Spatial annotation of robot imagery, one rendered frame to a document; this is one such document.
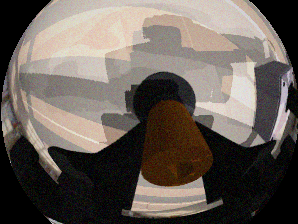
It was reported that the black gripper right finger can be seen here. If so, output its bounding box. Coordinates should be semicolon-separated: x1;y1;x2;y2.
194;121;277;204

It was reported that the orange knob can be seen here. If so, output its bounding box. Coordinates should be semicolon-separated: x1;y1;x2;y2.
141;100;213;186

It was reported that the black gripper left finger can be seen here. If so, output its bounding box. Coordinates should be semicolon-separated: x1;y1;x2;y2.
48;120;148;210

